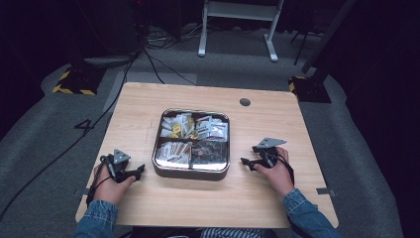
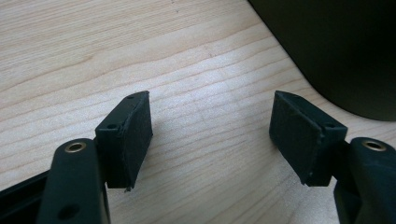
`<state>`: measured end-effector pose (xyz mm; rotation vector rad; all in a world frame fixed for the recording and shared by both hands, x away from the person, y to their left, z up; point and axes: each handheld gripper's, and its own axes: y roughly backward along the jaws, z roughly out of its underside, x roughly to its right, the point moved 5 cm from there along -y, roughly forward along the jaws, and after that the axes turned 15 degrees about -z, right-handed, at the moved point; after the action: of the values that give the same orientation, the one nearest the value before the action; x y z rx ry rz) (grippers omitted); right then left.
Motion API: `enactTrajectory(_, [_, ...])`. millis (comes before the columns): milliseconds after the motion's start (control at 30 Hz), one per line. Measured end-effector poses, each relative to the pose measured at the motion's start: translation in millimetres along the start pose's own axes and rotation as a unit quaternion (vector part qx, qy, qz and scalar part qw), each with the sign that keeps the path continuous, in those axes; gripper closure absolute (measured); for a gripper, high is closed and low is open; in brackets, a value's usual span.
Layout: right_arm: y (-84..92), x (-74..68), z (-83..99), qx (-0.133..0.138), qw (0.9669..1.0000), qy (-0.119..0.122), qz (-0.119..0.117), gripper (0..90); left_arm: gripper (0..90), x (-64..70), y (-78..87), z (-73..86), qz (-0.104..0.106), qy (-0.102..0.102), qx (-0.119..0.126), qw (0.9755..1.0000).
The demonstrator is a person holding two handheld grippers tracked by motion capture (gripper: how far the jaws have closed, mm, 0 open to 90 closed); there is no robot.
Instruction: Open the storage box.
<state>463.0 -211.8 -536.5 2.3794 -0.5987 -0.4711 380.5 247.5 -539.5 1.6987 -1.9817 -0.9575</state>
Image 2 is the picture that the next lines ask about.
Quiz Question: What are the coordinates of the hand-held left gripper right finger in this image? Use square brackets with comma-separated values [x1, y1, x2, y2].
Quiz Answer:
[269, 90, 348, 188]

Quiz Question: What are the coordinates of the square metal compartment tray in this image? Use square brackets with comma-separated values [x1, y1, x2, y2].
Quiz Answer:
[247, 0, 396, 122]

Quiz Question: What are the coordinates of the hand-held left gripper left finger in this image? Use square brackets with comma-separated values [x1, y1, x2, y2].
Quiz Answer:
[94, 91, 154, 191]

